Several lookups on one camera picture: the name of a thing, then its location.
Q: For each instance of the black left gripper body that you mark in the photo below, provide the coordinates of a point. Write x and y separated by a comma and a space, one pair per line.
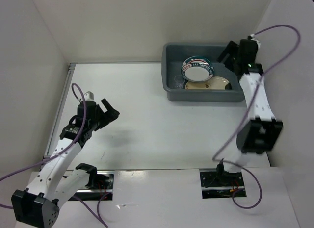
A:
96, 123

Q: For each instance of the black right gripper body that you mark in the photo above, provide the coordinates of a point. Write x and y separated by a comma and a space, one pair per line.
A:
237, 58

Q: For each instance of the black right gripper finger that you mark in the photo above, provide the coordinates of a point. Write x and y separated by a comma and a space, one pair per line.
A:
228, 53
230, 63

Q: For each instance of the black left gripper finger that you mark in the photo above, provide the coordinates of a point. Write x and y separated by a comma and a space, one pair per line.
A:
110, 111
109, 117

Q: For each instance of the cream plate small motifs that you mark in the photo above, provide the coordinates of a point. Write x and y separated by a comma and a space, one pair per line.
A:
215, 83

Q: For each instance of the white plate dark green rim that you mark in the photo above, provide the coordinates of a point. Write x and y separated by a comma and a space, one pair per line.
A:
197, 69

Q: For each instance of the clear plastic cup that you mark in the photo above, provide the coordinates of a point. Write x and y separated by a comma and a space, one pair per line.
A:
179, 82

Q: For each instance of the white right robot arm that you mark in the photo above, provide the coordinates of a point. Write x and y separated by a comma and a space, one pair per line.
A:
259, 130

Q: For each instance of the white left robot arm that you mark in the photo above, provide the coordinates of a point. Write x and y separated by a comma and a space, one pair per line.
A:
39, 204

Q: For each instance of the grey plastic bin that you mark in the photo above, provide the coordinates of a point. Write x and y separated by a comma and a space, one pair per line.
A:
173, 56

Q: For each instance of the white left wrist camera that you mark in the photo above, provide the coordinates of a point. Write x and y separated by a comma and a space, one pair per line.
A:
88, 96

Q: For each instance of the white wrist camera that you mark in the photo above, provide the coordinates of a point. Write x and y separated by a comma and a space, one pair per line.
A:
88, 96
253, 38

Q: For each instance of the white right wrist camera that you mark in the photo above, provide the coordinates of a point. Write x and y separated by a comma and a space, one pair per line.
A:
253, 38

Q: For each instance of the aluminium table edge rail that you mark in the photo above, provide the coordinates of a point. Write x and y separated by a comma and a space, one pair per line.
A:
53, 134

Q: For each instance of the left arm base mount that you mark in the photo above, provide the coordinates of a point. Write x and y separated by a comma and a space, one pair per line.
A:
103, 184

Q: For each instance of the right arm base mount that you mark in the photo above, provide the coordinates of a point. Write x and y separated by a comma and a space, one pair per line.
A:
214, 186

